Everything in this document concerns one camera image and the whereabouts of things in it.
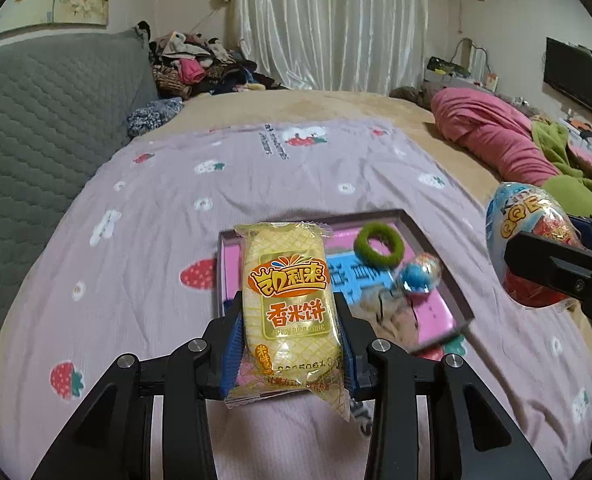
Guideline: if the grey shallow cardboard box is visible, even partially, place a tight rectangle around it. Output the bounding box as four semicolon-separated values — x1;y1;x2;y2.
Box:
217;208;476;353

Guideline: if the green fleece garment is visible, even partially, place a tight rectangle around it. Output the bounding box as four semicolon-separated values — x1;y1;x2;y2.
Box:
531;120;592;221

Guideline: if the pink quilt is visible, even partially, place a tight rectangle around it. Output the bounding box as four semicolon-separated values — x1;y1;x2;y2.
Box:
430;87;592;196

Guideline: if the egg-shaped toy packet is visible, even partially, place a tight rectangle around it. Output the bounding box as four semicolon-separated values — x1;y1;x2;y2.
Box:
485;181;584;311

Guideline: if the white curtain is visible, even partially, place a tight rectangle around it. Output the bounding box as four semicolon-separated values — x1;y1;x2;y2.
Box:
233;0;431;96

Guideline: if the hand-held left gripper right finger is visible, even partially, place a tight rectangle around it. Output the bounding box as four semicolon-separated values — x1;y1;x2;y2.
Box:
336;297;554;480

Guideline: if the green fuzzy hair scrunchie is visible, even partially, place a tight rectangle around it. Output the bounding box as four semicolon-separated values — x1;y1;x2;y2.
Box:
353;222;404;267

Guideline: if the lilac printed blanket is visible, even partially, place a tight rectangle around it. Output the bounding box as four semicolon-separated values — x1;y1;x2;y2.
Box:
0;117;592;480

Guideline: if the grey quilted headboard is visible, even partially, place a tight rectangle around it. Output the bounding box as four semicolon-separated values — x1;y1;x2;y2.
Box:
0;27;159;391

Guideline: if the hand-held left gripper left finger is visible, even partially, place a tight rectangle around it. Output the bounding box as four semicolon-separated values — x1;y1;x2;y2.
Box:
30;290;244;480

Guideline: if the black bag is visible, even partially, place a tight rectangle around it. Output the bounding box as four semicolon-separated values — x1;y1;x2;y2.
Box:
426;56;464;75

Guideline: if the black television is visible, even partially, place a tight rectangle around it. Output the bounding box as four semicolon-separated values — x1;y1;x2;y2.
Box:
543;36;592;122

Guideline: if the brown fuzzy cloth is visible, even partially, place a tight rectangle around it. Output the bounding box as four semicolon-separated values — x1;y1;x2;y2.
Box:
390;85;434;108

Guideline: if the beige dotted mesh pouch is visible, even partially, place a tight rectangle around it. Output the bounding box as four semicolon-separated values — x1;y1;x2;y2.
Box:
356;285;421;346

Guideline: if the pink and blue book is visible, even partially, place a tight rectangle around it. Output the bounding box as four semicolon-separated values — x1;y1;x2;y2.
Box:
224;225;462;341

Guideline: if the blue patterned cloth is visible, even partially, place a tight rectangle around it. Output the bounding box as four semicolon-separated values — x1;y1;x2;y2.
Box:
126;97;184;138

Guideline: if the yellow rice cracker packet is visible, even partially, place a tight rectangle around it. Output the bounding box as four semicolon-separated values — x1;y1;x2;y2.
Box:
224;220;353;423

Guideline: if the pile of clothes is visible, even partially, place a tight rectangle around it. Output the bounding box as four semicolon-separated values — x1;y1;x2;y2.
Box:
148;30;281;100

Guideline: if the small blue foil ball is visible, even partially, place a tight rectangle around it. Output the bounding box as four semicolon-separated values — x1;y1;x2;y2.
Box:
395;252;444;295

